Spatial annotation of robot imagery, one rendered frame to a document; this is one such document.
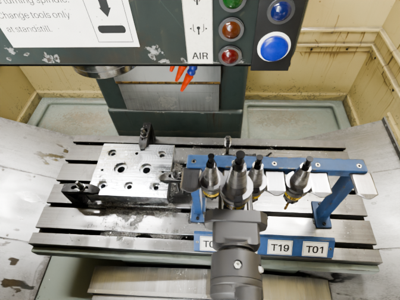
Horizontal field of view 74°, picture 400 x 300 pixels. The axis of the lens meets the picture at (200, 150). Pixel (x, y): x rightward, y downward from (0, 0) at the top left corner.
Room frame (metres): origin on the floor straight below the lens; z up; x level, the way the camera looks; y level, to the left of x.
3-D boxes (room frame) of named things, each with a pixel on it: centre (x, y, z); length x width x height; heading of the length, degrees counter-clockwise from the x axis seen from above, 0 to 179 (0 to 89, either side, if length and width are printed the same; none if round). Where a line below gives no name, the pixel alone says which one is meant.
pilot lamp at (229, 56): (0.27, -0.04, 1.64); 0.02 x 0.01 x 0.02; 83
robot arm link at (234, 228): (0.15, -0.05, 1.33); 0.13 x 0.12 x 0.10; 83
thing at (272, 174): (0.33, -0.19, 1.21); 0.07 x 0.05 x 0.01; 173
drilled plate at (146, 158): (0.56, 0.26, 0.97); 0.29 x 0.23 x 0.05; 83
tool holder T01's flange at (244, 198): (0.25, -0.06, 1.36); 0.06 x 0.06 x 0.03
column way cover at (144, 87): (0.95, 0.12, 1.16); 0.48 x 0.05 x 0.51; 83
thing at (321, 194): (0.32, -0.30, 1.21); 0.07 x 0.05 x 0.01; 173
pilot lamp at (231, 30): (0.27, -0.04, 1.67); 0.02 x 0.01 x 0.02; 83
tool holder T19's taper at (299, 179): (0.32, -0.24, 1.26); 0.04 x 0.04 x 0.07
